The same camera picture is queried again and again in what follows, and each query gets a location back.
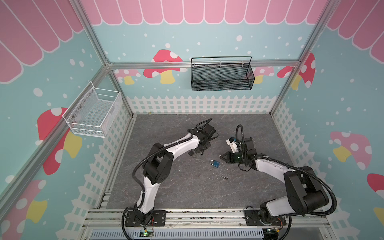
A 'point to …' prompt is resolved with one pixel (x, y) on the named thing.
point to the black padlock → (191, 153)
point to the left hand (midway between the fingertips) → (204, 148)
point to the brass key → (226, 178)
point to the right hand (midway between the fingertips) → (220, 156)
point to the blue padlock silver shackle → (215, 163)
